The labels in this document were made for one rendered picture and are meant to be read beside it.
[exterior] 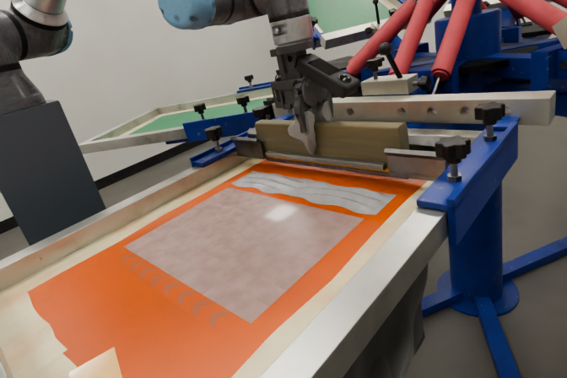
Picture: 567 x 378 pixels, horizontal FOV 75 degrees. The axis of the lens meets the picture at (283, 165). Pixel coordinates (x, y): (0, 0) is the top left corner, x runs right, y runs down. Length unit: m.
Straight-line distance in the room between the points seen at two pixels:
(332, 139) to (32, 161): 0.68
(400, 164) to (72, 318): 0.53
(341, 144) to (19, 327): 0.56
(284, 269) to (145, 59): 4.38
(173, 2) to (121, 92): 4.02
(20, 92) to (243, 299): 0.73
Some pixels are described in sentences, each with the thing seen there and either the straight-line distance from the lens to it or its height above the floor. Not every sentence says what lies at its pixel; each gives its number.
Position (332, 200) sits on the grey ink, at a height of 0.96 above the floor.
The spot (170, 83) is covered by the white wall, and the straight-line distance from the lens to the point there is 4.89.
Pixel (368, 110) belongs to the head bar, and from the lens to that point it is 0.92.
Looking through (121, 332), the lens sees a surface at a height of 0.95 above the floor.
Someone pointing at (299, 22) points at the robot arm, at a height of 1.25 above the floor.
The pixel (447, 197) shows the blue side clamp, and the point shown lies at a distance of 0.53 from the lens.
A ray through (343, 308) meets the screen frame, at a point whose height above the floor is 0.99.
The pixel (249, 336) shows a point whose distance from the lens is 0.44.
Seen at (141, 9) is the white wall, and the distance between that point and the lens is 4.87.
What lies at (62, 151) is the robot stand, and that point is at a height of 1.09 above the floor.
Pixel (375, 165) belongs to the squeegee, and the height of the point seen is 0.99.
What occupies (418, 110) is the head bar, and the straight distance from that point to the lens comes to 0.86.
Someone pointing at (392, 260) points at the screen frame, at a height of 0.99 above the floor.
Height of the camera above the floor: 1.25
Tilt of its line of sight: 21 degrees down
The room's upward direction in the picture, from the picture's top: 13 degrees counter-clockwise
